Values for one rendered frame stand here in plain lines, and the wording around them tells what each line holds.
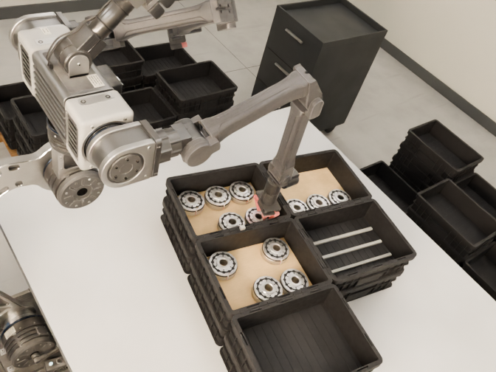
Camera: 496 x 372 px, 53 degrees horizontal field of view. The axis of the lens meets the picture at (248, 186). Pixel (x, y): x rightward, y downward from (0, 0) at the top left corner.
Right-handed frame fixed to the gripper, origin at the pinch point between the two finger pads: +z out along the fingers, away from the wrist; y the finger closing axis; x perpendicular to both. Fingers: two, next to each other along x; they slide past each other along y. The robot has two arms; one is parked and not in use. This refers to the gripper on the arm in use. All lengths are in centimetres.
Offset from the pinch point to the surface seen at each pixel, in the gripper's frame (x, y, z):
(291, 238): -7.4, -12.0, 1.0
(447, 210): -131, 14, 40
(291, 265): -4.7, -21.2, 4.5
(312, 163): -34.3, 24.3, 0.3
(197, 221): 24.1, 4.8, 4.2
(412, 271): -64, -28, 18
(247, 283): 14.7, -25.0, 4.3
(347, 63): -116, 124, 19
